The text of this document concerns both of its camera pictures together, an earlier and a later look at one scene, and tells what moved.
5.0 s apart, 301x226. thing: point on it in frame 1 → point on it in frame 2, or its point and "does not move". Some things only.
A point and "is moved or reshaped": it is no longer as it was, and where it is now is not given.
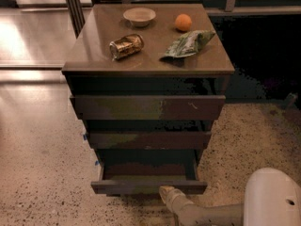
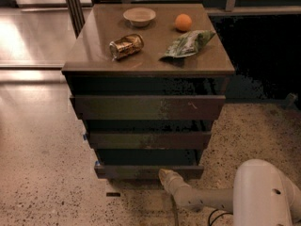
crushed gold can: [125, 46] does not move
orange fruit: [182, 22] does not move
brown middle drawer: [150, 139] does not move
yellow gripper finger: [165, 190] → [164, 175]
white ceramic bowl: [140, 17] does not move
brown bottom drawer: [147, 174] is moved or reshaped
